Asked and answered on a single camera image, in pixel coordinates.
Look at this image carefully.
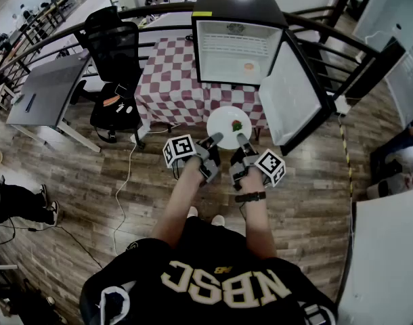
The red white checkered tablecloth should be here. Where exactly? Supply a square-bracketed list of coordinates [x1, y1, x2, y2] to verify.
[134, 37, 270, 130]

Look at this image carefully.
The person's right forearm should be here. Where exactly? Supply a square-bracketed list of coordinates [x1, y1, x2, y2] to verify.
[242, 200, 278, 260]

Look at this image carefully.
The black mesh office chair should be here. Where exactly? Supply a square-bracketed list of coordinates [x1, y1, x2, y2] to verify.
[70, 5, 146, 150]

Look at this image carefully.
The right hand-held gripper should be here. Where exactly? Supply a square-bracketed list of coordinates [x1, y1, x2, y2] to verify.
[228, 131, 286, 191]

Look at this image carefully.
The white floor cable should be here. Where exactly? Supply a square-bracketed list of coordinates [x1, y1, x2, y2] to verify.
[112, 140, 139, 257]

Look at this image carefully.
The black mini fridge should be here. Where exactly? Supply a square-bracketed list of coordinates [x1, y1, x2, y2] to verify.
[191, 0, 332, 157]

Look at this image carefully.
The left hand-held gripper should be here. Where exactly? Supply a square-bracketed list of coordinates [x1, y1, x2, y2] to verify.
[162, 132, 224, 184]

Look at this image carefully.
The black bag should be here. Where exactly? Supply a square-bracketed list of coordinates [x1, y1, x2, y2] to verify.
[368, 140, 413, 182]

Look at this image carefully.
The white round plate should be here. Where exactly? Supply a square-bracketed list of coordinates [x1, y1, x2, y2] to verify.
[206, 106, 253, 150]

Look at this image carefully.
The yellow black floor tape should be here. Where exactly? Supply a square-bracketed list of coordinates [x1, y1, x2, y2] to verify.
[338, 120, 355, 196]

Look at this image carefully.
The black metal railing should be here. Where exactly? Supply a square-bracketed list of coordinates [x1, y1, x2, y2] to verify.
[0, 1, 407, 101]

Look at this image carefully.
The person's left forearm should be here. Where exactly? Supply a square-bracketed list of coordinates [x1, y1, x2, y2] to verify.
[150, 177, 206, 250]

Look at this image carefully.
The grey desk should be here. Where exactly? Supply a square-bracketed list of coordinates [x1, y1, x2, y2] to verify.
[5, 54, 102, 154]

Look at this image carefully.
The person's left hand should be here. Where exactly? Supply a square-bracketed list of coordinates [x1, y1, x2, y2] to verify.
[179, 156, 207, 188]

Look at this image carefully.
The person's right hand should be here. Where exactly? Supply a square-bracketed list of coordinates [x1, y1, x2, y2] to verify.
[242, 167, 265, 195]

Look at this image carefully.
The black lettered jersey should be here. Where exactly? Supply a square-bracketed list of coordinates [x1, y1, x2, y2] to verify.
[79, 217, 339, 325]

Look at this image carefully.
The white power strip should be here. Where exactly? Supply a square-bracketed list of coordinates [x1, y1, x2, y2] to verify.
[333, 95, 351, 114]

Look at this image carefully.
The black wristband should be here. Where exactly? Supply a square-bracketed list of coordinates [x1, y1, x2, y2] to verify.
[235, 190, 267, 203]

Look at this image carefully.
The white table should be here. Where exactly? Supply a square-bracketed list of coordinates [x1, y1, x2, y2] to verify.
[338, 186, 413, 325]

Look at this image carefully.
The white plastic bag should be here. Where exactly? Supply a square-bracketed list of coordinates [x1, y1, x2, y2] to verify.
[367, 171, 413, 199]

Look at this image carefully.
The black floor cable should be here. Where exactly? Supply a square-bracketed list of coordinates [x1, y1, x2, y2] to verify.
[0, 215, 104, 270]

